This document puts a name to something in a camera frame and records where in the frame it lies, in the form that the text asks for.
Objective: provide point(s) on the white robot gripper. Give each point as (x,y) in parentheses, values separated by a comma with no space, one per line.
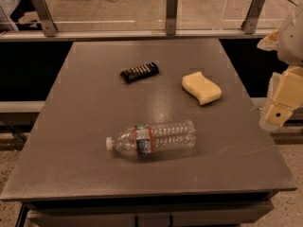
(292,40)

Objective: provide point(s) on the yellow sponge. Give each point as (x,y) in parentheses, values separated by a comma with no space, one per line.
(203,89)

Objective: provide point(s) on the black striped snack bar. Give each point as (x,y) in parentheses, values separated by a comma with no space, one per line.
(140,72)

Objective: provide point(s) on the grey table cabinet base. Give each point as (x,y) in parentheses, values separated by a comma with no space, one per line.
(207,210)

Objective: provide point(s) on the clear plastic water bottle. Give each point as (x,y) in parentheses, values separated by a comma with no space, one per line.
(140,140)

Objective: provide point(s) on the clear acrylic barrier panel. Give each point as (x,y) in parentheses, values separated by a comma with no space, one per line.
(93,15)

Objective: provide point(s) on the right metal bracket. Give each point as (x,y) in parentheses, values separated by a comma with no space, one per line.
(249,25)

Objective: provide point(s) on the metal bracket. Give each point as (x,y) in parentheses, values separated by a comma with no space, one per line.
(171,16)
(48,26)
(249,25)

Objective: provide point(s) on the metal barrier rail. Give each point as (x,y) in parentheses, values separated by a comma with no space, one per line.
(38,35)

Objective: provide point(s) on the middle metal bracket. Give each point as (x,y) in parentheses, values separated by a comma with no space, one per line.
(171,16)

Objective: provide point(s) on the left metal bracket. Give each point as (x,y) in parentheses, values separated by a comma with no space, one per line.
(48,26)

